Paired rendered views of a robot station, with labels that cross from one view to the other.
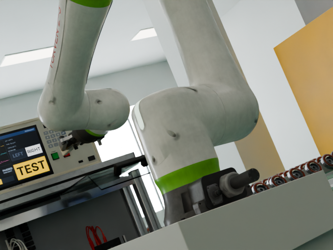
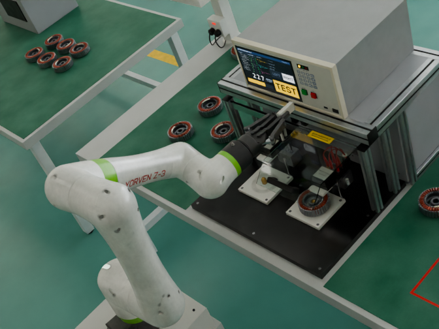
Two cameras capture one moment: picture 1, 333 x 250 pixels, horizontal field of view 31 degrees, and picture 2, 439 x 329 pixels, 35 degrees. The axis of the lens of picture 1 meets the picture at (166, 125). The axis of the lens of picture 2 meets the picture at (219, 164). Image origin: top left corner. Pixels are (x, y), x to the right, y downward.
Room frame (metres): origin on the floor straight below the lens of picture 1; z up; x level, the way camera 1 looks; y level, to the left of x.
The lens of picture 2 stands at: (1.62, -1.46, 2.52)
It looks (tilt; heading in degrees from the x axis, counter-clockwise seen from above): 39 degrees down; 93
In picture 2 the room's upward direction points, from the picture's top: 23 degrees counter-clockwise
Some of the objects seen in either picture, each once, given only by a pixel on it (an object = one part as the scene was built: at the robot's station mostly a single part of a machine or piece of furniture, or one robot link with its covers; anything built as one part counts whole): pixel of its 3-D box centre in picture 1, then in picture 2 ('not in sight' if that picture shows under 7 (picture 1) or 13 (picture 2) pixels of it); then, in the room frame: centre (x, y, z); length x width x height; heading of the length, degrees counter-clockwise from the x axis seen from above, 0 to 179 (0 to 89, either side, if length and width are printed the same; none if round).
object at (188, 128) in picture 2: not in sight; (180, 132); (1.39, 0.98, 0.77); 0.11 x 0.11 x 0.04
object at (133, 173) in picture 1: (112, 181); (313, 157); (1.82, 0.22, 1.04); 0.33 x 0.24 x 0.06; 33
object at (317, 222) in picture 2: not in sight; (315, 207); (1.78, 0.26, 0.78); 0.15 x 0.15 x 0.01; 33
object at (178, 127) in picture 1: (179, 137); (129, 290); (1.15, -0.01, 1.01); 0.16 x 0.13 x 0.19; 130
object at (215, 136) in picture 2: not in sight; (223, 132); (1.57, 0.87, 0.77); 0.11 x 0.11 x 0.04
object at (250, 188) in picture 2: not in sight; (265, 183); (1.65, 0.47, 0.78); 0.15 x 0.15 x 0.01; 33
